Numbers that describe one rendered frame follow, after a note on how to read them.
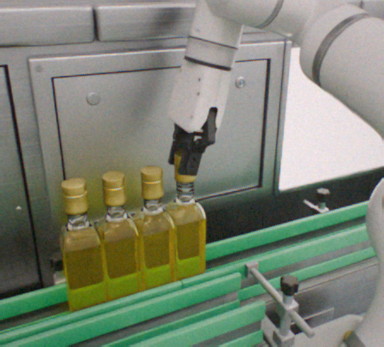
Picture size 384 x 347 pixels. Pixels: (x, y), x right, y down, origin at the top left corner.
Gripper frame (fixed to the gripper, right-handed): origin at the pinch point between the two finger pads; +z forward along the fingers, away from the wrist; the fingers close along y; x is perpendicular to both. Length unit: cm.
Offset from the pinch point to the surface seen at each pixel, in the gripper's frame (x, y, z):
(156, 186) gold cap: -4.7, 2.2, 4.2
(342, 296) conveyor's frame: 40.1, 5.9, 24.4
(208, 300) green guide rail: 7.7, 6.2, 22.6
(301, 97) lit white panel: 29.7, -12.3, -11.5
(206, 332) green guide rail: 3.2, 13.9, 22.0
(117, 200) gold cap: -10.2, 1.9, 7.0
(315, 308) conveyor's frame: 33.8, 5.9, 26.8
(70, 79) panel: -17.0, -12.2, -7.3
